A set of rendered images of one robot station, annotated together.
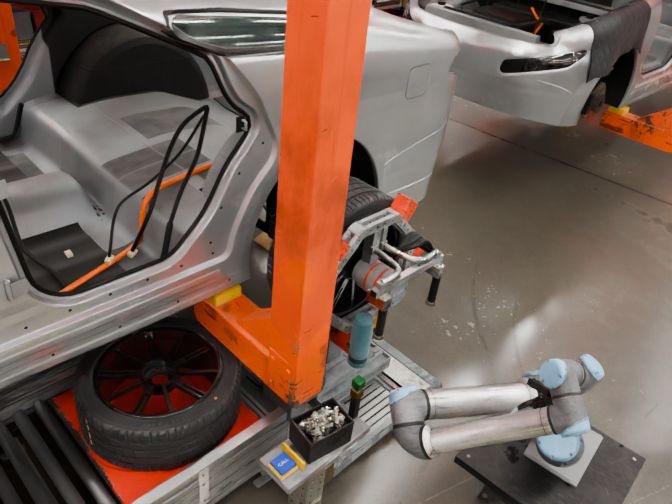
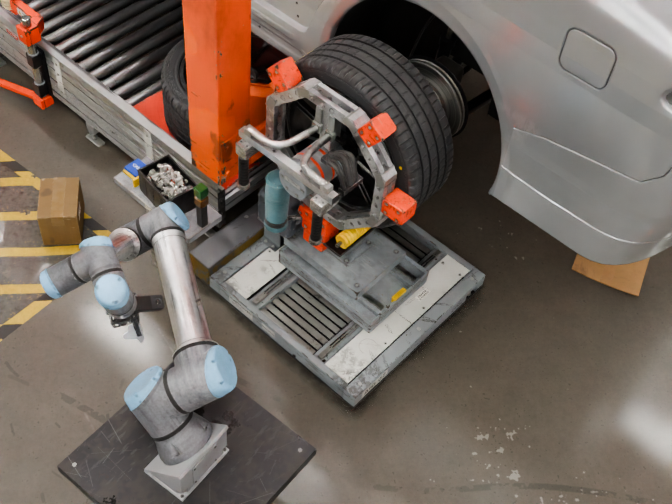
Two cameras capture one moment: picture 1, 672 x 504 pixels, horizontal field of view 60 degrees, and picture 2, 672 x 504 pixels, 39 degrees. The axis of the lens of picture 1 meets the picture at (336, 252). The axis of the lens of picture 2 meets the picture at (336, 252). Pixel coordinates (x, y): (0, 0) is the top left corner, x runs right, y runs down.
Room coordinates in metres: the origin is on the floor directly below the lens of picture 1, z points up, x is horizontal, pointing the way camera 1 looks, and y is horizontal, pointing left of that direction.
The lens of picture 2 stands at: (1.91, -2.41, 3.20)
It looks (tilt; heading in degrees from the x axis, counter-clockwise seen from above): 52 degrees down; 85
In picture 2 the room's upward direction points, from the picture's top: 7 degrees clockwise
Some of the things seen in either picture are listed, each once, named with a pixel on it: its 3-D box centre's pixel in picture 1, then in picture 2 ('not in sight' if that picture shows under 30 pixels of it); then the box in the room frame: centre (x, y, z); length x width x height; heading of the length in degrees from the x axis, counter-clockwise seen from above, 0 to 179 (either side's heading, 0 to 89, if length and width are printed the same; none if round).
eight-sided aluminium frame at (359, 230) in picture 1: (367, 272); (327, 157); (2.03, -0.14, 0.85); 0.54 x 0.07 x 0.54; 138
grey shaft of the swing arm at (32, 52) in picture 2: not in sight; (35, 62); (0.74, 0.85, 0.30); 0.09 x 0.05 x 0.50; 138
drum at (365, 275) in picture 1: (379, 280); (313, 167); (1.98, -0.20, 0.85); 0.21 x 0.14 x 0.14; 48
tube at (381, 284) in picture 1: (379, 259); (283, 121); (1.88, -0.17, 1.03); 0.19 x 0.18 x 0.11; 48
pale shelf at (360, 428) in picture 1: (316, 444); (167, 198); (1.44, -0.02, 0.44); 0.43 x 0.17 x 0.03; 138
